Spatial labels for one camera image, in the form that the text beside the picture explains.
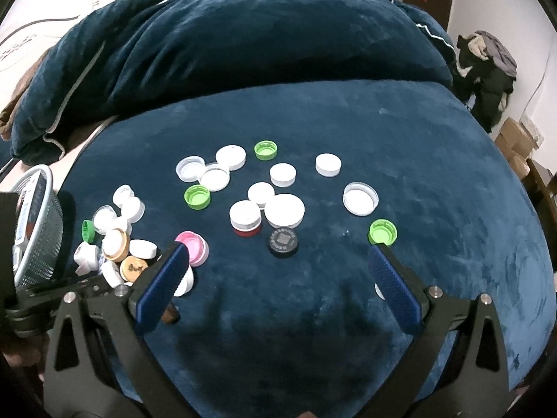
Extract folded dark blue quilt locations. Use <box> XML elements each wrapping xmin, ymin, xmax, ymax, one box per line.
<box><xmin>1</xmin><ymin>0</ymin><xmax>456</xmax><ymax>166</ymax></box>

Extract white cap on red ring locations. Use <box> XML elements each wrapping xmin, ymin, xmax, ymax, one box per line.
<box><xmin>228</xmin><ymin>200</ymin><xmax>262</xmax><ymax>237</ymax></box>

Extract white cap top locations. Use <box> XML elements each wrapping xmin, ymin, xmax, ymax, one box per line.
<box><xmin>215</xmin><ymin>145</ymin><xmax>246</xmax><ymax>172</ymax></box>

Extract white flat cap in pile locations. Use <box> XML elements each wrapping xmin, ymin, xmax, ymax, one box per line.
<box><xmin>128</xmin><ymin>239</ymin><xmax>158</xmax><ymax>261</ymax></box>

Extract grey mesh basket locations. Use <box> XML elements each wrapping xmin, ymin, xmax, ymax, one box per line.
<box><xmin>10</xmin><ymin>165</ymin><xmax>63</xmax><ymax>290</ymax></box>

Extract dark blue velvet blanket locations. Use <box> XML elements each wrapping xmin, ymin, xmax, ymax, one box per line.
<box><xmin>58</xmin><ymin>80</ymin><xmax>556</xmax><ymax>417</ymax></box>

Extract white cap far right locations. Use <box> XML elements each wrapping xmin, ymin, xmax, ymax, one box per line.
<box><xmin>315</xmin><ymin>153</ymin><xmax>342</xmax><ymax>177</ymax></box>

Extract pink bottle cap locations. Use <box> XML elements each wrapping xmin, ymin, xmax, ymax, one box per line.
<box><xmin>175</xmin><ymin>231</ymin><xmax>210</xmax><ymax>267</ymax></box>

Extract white cap small centre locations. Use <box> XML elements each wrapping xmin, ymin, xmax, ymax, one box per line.
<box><xmin>248</xmin><ymin>181</ymin><xmax>276</xmax><ymax>209</ymax></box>

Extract pile of clothes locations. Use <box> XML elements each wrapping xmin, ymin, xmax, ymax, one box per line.
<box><xmin>453</xmin><ymin>30</ymin><xmax>517</xmax><ymax>133</ymax></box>

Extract large white flat cap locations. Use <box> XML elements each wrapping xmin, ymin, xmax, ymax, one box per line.
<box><xmin>264</xmin><ymin>193</ymin><xmax>305</xmax><ymax>229</ymax></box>

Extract black round cap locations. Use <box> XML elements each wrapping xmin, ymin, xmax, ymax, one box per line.
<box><xmin>267</xmin><ymin>227</ymin><xmax>299</xmax><ymax>258</ymax></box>

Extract white open cap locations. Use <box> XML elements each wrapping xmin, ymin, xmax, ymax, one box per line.
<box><xmin>198</xmin><ymin>162</ymin><xmax>230</xmax><ymax>193</ymax></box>
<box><xmin>175</xmin><ymin>156</ymin><xmax>206</xmax><ymax>183</ymax></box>

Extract gold rimmed white cap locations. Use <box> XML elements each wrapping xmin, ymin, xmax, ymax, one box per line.
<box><xmin>101</xmin><ymin>229</ymin><xmax>130</xmax><ymax>262</ymax></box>

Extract green cap top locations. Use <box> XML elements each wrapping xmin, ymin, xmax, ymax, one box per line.
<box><xmin>254</xmin><ymin>140</ymin><xmax>277</xmax><ymax>161</ymax></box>

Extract orange printed cap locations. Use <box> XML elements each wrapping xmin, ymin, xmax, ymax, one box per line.
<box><xmin>120</xmin><ymin>256</ymin><xmax>149</xmax><ymax>283</ymax></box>

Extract white open cap left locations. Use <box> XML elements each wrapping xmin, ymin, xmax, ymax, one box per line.
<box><xmin>175</xmin><ymin>156</ymin><xmax>206</xmax><ymax>183</ymax></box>

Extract large white lid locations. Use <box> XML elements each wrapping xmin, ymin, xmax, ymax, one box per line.
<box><xmin>343</xmin><ymin>182</ymin><xmax>379</xmax><ymax>217</ymax></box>

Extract brown small cap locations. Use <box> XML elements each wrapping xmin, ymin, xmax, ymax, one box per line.
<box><xmin>162</xmin><ymin>303</ymin><xmax>181</xmax><ymax>325</ymax></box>

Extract green cap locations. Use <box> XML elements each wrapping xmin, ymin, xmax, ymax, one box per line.
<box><xmin>81</xmin><ymin>220</ymin><xmax>96</xmax><ymax>243</ymax></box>
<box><xmin>183</xmin><ymin>184</ymin><xmax>211</xmax><ymax>210</ymax></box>
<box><xmin>367</xmin><ymin>219</ymin><xmax>398</xmax><ymax>246</ymax></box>
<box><xmin>254</xmin><ymin>140</ymin><xmax>277</xmax><ymax>161</ymax></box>

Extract white printed cap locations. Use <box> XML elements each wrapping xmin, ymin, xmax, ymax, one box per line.
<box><xmin>74</xmin><ymin>242</ymin><xmax>100</xmax><ymax>277</ymax></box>

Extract green cap on edge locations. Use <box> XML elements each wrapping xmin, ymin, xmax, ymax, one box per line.
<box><xmin>81</xmin><ymin>220</ymin><xmax>96</xmax><ymax>243</ymax></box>

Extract white open cap middle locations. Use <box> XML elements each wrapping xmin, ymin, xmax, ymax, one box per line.
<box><xmin>198</xmin><ymin>162</ymin><xmax>230</xmax><ymax>193</ymax></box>

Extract cardboard boxes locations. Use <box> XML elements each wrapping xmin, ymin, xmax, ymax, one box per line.
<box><xmin>495</xmin><ymin>118</ymin><xmax>537</xmax><ymax>180</ymax></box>

